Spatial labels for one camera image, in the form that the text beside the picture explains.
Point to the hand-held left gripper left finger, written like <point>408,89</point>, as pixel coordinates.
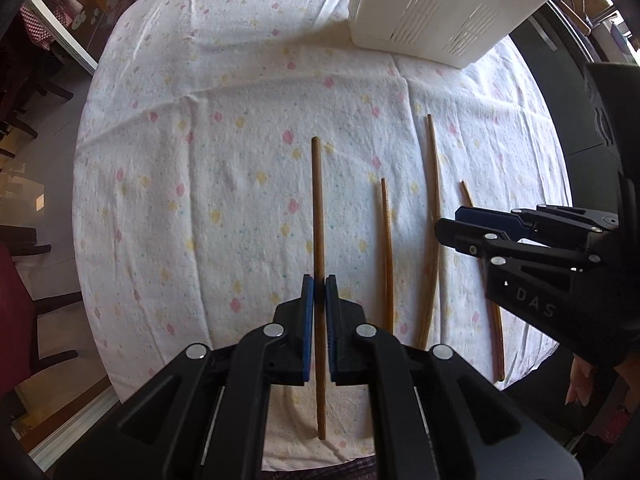
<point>307,320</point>

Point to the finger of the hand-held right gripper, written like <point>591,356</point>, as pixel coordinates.
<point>485,216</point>
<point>465,237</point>

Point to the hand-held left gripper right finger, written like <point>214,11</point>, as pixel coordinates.
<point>332,320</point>

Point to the brown wooden chopstick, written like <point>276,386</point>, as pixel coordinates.
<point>496,332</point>
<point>386,250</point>
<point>317,200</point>
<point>434,180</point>

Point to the white slotted plastic utensil basket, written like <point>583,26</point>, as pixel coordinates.
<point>400,0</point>

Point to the person's right hand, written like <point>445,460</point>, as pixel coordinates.
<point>580,380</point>

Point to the person's patterned clothing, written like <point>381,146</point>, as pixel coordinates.
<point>610,425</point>

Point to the green sink base cabinets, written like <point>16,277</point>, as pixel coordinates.
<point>560,90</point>

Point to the white floral tablecloth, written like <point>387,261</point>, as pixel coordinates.
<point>200,185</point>

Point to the red cushioned chair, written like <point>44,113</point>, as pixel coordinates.
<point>20,320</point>

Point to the dark wooden dining chair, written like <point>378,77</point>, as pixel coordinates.
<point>30,70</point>

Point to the patterned glass sliding door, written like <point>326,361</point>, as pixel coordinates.
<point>90,15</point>

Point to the red checked apron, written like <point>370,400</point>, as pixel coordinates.
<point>52,5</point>

